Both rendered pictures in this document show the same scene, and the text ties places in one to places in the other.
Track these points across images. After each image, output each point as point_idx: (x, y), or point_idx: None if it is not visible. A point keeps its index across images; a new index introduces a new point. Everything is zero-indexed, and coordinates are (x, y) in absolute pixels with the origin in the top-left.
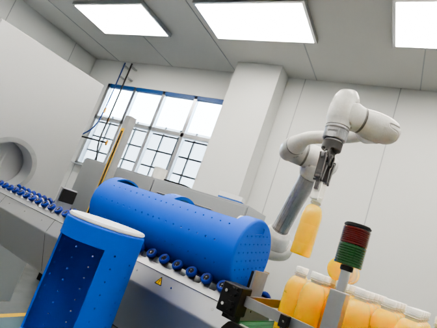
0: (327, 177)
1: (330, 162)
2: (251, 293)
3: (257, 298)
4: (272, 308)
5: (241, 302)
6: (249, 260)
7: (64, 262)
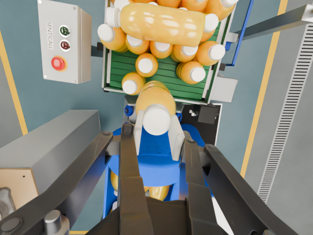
0: (135, 148)
1: (152, 214)
2: (201, 104)
3: (189, 100)
4: (215, 80)
5: (209, 104)
6: (156, 138)
7: None
